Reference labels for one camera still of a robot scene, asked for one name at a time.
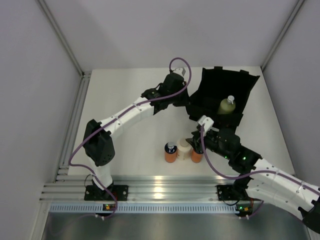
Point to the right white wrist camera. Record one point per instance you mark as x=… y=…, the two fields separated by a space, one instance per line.
x=205 y=122

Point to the grey slotted cable duct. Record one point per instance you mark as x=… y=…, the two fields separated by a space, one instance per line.
x=128 y=208

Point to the aluminium frame post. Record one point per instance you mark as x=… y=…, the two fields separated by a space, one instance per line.
x=44 y=7
x=283 y=32

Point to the yellow-green pump bottle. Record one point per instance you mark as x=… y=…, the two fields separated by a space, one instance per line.
x=227 y=105

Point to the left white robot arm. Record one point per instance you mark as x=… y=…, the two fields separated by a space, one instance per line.
x=100 y=147

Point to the black canvas bag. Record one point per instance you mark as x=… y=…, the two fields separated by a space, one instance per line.
x=216 y=85

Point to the aluminium front rail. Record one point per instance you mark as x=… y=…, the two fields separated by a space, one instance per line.
x=141 y=189

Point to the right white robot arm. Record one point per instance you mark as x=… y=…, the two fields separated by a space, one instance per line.
x=260 y=179

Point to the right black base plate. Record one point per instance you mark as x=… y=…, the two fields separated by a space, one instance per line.
x=232 y=192

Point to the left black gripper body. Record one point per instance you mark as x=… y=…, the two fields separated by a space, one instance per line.
x=180 y=100

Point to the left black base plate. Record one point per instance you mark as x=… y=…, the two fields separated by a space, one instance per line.
x=94 y=193

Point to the right aluminium frame post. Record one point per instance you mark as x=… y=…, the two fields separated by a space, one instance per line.
x=283 y=32

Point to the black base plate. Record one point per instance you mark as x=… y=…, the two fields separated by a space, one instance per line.
x=232 y=192
x=94 y=193

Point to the cream bottle white cap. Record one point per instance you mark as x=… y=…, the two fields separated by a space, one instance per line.
x=184 y=149

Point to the orange bottle white pump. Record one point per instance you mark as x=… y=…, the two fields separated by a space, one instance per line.
x=196 y=156

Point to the left aluminium frame post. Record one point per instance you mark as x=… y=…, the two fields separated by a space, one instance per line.
x=44 y=7

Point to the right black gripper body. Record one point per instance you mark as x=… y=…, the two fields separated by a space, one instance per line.
x=212 y=144

